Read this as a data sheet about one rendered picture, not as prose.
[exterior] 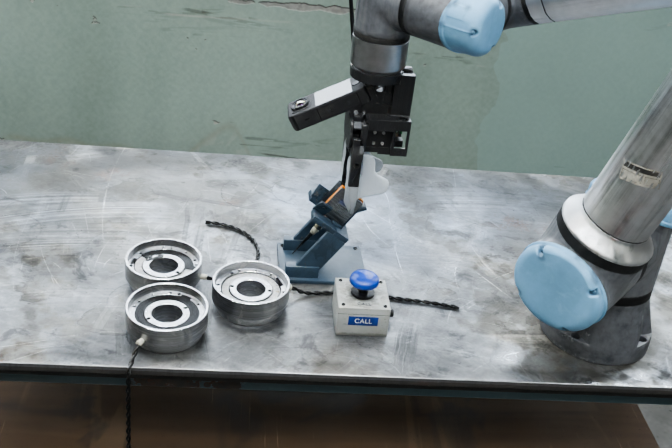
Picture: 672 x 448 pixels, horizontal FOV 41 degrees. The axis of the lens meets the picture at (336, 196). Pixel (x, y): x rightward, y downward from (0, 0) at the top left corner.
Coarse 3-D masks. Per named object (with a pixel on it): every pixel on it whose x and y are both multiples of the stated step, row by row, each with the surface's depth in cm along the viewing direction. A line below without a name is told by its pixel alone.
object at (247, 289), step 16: (224, 272) 125; (240, 272) 126; (256, 272) 126; (272, 272) 126; (240, 288) 124; (256, 288) 125; (288, 288) 122; (224, 304) 119; (240, 304) 118; (256, 304) 118; (272, 304) 119; (240, 320) 120; (256, 320) 120; (272, 320) 121
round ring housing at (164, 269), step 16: (160, 240) 129; (176, 240) 129; (128, 256) 125; (176, 256) 128; (192, 256) 128; (128, 272) 122; (144, 272) 124; (160, 272) 128; (176, 272) 124; (192, 272) 122
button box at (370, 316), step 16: (336, 288) 122; (352, 288) 122; (384, 288) 123; (336, 304) 121; (352, 304) 119; (368, 304) 120; (384, 304) 120; (336, 320) 120; (352, 320) 119; (368, 320) 120; (384, 320) 120; (384, 336) 121
